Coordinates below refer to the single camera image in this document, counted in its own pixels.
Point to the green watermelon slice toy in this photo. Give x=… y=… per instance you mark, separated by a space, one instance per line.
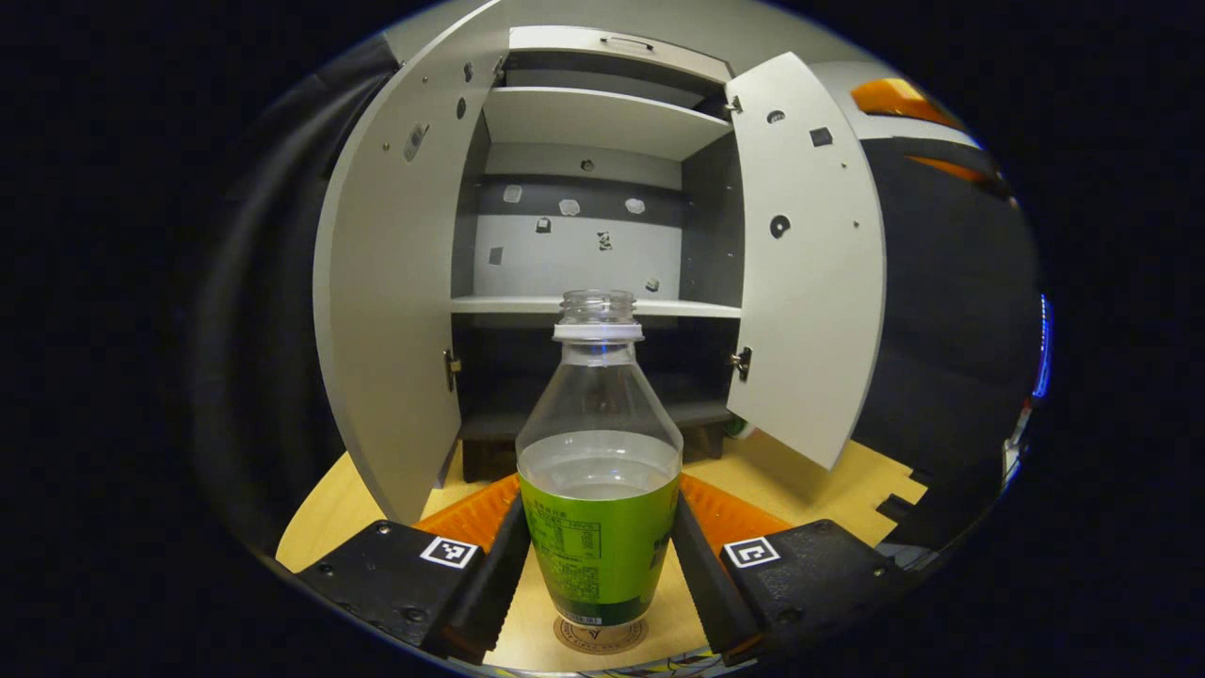
x=739 y=428

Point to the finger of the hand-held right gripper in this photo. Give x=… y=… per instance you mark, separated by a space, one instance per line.
x=899 y=99
x=960 y=172

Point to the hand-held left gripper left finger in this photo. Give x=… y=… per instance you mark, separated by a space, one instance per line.
x=494 y=589

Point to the white cabinet door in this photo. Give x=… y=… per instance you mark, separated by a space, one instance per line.
x=395 y=311
x=810 y=301

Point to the clear bottle with green label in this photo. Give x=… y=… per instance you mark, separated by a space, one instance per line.
x=598 y=527

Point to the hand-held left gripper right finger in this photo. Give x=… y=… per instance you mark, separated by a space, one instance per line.
x=706 y=584

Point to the white cabinet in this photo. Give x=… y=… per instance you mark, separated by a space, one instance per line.
x=574 y=254

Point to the black backdrop cloth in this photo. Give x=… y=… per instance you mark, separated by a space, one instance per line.
x=941 y=330

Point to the white cabinet shelf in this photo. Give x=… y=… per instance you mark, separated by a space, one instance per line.
x=508 y=305
x=602 y=118

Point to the white cabinet drawer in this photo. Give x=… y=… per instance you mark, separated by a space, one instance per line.
x=584 y=55

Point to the round brown coaster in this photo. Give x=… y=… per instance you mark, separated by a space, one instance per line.
x=602 y=638

